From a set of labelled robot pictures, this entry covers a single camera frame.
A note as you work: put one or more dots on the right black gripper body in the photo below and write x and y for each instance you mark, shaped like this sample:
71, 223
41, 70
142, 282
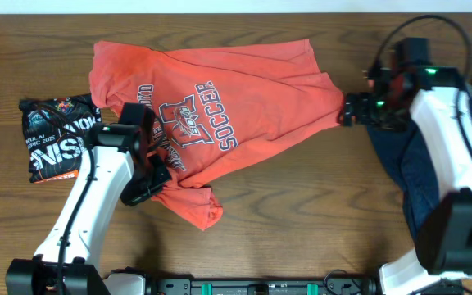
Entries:
377, 112

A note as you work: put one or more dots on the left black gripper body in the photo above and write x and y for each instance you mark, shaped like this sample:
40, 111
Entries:
146, 179

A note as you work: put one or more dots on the orange soccer t-shirt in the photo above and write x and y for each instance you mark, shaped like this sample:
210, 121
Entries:
218, 109

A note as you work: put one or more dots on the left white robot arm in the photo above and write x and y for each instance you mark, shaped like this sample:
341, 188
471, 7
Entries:
118, 167

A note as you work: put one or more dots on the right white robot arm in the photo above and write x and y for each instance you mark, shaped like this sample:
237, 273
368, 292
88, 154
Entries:
435, 100

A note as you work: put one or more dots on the navy blue garment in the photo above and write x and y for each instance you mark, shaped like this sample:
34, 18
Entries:
406, 160

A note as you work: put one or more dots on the folded black printed shirt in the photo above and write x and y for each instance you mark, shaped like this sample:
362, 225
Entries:
53, 131

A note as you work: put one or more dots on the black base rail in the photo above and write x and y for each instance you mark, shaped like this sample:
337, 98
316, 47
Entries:
336, 282

